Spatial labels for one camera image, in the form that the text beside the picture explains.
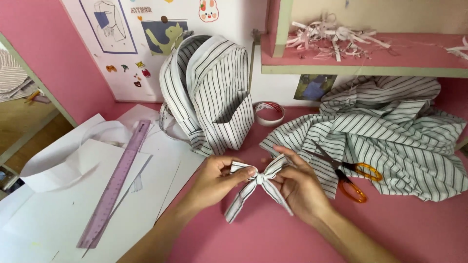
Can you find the person's left hand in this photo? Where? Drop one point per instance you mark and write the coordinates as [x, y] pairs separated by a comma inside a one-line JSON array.
[[212, 182]]

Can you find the person's right hand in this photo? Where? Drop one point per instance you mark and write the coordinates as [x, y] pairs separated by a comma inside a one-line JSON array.
[[303, 186]]

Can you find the striped fabric bow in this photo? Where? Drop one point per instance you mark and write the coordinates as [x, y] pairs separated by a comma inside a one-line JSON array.
[[256, 186]]

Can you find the white tape roll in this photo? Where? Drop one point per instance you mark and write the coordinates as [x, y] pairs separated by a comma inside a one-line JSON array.
[[269, 113]]

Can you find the striped fabric backpack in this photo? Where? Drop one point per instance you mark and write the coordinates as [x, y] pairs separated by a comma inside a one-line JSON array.
[[208, 95]]

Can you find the striped fabric cloth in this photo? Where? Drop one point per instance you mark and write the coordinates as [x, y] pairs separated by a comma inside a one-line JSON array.
[[384, 138]]

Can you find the transparent purple ruler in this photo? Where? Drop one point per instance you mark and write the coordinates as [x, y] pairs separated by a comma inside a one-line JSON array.
[[115, 184]]

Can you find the small photo card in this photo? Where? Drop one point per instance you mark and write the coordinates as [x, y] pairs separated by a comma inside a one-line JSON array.
[[314, 87]]

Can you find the white paper sheets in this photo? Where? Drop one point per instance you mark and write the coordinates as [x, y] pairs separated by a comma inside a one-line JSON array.
[[91, 197]]

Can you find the curled white paper strip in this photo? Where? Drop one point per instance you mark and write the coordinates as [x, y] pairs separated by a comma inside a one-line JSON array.
[[73, 157]]

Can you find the pink shelf with green edge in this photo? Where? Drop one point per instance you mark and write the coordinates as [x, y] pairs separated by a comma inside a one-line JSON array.
[[365, 51]]

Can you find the white board with stickers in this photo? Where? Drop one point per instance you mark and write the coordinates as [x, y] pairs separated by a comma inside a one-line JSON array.
[[153, 44]]

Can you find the pile of shredded paper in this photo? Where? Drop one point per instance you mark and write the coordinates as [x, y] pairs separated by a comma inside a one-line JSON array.
[[336, 36]]

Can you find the green framed mirror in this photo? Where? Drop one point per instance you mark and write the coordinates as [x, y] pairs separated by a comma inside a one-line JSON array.
[[25, 106]]

